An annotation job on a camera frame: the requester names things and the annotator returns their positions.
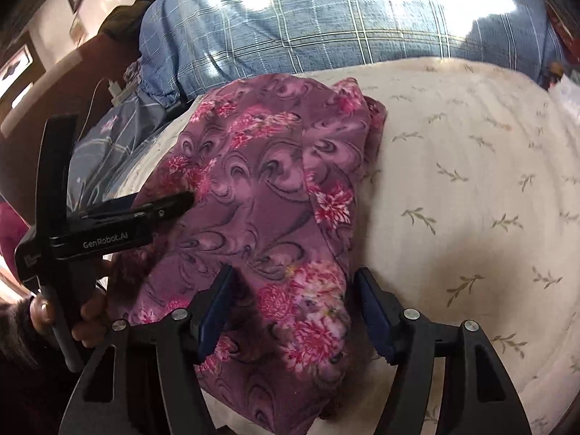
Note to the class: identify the dark wooden headboard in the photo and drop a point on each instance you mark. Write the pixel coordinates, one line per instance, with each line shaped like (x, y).
(22, 176)

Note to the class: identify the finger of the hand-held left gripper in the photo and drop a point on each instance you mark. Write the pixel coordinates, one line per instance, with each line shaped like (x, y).
(158, 217)
(154, 201)

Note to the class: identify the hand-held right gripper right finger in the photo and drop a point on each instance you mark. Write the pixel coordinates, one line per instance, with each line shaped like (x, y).
(378, 321)

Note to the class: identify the white paper sheets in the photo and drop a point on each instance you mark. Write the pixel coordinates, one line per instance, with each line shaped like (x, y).
(568, 99)

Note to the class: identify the blue plaid floral pillow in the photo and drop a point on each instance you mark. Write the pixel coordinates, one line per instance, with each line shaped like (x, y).
(118, 145)

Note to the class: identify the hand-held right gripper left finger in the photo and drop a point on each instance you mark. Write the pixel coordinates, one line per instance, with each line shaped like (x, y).
(215, 317)

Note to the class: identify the person's left hand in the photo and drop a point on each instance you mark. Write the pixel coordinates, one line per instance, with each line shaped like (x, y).
(93, 326)

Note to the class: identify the purple floral garment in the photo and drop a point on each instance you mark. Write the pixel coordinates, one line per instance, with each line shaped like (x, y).
(272, 190)

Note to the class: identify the person's left forearm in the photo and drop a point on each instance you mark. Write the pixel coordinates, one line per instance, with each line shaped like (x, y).
(22, 371)

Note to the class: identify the blue plaid quilt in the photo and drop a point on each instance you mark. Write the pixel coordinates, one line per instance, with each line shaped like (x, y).
(317, 22)

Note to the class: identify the white leaf print bedsheet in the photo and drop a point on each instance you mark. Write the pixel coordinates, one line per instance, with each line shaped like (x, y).
(453, 190)

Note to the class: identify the magenta cloth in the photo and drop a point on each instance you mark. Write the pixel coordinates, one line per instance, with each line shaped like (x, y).
(11, 235)

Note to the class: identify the red patterned object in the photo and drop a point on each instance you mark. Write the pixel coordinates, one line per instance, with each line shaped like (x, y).
(564, 29)

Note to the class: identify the dark cloth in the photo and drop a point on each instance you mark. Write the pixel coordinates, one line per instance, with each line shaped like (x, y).
(127, 18)

